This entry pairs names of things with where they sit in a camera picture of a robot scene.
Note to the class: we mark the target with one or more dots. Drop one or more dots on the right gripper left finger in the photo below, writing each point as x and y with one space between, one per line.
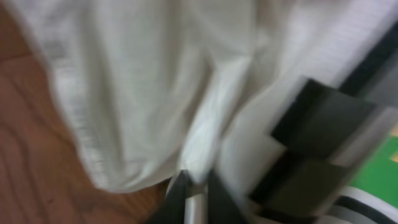
172 210

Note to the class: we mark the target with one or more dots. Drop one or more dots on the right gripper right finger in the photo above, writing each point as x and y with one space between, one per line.
221 206

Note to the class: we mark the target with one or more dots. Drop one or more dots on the white Mr Robot t-shirt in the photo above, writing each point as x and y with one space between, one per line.
285 100

